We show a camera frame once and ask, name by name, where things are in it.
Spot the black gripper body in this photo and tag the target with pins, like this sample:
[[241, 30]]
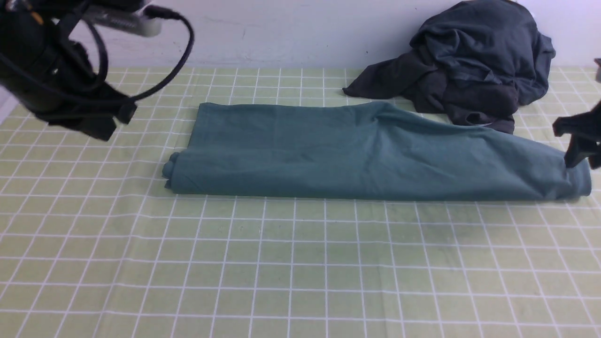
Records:
[[45, 70]]

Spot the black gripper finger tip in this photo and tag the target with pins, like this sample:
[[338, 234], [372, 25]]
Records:
[[99, 128]]

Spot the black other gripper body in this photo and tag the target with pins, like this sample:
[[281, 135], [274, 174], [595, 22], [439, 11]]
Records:
[[596, 122]]

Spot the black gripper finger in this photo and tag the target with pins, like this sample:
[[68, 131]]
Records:
[[568, 125], [122, 111]]

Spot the green long sleeve shirt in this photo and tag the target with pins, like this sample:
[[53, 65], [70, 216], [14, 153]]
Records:
[[371, 151]]

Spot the dark slate blue garment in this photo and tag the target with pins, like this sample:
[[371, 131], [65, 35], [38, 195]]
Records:
[[492, 42]]

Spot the dark grey crumpled garment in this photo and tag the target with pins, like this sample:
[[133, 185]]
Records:
[[416, 76]]

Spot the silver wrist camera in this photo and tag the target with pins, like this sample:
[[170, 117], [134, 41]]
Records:
[[135, 23]]

